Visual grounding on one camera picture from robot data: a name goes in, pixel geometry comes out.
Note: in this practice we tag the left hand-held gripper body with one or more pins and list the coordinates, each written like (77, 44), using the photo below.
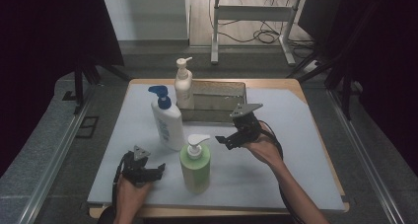
(136, 166)

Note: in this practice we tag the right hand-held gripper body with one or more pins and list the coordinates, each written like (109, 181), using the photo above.
(245, 125)

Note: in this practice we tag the green bottle with white pump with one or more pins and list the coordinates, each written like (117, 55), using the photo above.
(195, 168)

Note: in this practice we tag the clear rectangular storage basket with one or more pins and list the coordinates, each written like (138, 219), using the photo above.
(217, 102)

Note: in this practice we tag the white bottle with blue pump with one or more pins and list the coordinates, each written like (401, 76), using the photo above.
(167, 125)

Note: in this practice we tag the cream pump bottle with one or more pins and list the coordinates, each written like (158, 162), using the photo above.
(184, 89)

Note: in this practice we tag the person's left hand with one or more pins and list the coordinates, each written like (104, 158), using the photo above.
(131, 197)

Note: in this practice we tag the person's right hand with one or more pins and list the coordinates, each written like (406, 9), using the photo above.
(266, 150)

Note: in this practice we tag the white table mat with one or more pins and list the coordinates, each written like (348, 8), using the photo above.
(295, 158)

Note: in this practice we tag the black stand legs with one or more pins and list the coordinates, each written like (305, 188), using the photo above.
(79, 86)
(345, 89)

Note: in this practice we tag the black curtain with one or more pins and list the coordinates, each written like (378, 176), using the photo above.
(378, 53)
(49, 36)

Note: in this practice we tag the aluminium rail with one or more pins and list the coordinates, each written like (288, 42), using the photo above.
(361, 151)
(55, 158)

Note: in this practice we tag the white metal desk frame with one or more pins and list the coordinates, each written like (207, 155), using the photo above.
(253, 13)

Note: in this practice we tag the white wall panel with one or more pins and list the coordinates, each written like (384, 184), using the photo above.
(144, 16)

